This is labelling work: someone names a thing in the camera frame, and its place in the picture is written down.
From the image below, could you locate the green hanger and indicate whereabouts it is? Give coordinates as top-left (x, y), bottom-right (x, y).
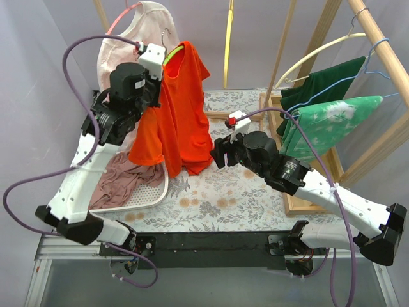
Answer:
top-left (161, 28), bottom-right (185, 66)

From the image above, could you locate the orange t shirt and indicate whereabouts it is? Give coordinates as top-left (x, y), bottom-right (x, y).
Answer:
top-left (128, 42), bottom-right (213, 177)

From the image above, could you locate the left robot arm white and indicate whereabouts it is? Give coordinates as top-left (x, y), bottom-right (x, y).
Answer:
top-left (35, 62), bottom-right (163, 256)

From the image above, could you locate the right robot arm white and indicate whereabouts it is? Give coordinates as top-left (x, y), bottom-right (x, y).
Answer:
top-left (210, 131), bottom-right (407, 266)

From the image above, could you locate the white Coca-Cola t shirt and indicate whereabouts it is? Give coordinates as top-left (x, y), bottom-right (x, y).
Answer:
top-left (96, 1), bottom-right (181, 151)

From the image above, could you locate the cream hanger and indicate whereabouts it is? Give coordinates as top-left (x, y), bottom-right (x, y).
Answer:
top-left (274, 16), bottom-right (367, 90)

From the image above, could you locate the pink hanger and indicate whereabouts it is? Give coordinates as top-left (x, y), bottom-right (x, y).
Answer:
top-left (106, 1), bottom-right (140, 35)

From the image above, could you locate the yellow hanger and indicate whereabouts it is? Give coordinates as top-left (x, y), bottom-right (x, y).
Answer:
top-left (222, 0), bottom-right (234, 89)

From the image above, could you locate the floral table cloth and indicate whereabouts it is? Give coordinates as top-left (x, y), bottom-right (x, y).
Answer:
top-left (68, 89), bottom-right (339, 233)

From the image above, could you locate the white laundry basket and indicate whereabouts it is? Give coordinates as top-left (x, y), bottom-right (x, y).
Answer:
top-left (90, 162), bottom-right (169, 214)

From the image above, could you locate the pink garment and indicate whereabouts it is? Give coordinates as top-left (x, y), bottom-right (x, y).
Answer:
top-left (89, 152), bottom-right (164, 209)

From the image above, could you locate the light green tie-dye garment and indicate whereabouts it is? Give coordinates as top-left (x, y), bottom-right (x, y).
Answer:
top-left (280, 96), bottom-right (383, 163)

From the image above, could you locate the dark green garment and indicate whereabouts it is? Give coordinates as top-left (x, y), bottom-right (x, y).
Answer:
top-left (276, 56), bottom-right (367, 135)

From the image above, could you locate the wooden clothes rack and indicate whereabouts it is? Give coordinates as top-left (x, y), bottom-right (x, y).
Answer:
top-left (92, 0), bottom-right (409, 218)

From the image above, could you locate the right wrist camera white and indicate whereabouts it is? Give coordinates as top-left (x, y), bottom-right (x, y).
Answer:
top-left (225, 110), bottom-right (251, 144)

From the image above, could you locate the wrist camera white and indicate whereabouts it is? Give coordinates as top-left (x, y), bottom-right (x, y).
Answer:
top-left (225, 110), bottom-right (251, 144)
top-left (137, 42), bottom-right (166, 81)

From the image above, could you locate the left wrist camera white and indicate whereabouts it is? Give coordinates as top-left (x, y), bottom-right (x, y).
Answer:
top-left (137, 42), bottom-right (166, 81)

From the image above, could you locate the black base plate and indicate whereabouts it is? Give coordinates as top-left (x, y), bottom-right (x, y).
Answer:
top-left (98, 230), bottom-right (320, 272)

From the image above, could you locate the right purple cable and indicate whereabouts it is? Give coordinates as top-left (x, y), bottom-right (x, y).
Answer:
top-left (238, 107), bottom-right (357, 307)

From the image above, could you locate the blue wire hanger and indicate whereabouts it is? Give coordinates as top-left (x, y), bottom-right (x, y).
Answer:
top-left (284, 38), bottom-right (392, 120)

